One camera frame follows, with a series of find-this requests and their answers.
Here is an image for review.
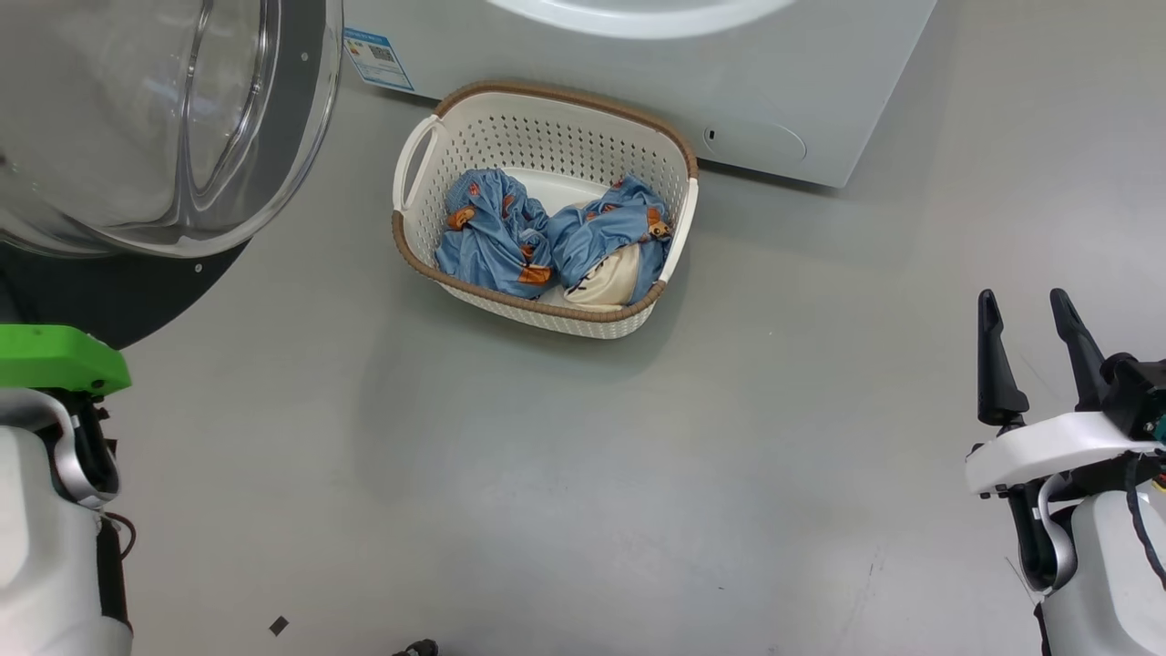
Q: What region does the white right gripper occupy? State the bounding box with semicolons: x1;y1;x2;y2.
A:
966;289;1166;497

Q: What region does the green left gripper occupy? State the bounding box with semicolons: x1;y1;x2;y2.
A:
0;324;132;396

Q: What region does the cream white garment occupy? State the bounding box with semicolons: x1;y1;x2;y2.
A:
563;244;641;307

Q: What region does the blue energy label sticker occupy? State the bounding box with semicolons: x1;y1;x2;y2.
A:
343;27;415;92

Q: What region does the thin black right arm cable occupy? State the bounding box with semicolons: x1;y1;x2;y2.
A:
1125;451;1166;589

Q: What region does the blue bear-print garment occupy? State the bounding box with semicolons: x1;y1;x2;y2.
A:
435;168;557;301
547;175;673;306

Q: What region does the cream perforated laundry basket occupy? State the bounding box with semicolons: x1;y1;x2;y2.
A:
392;80;701;340

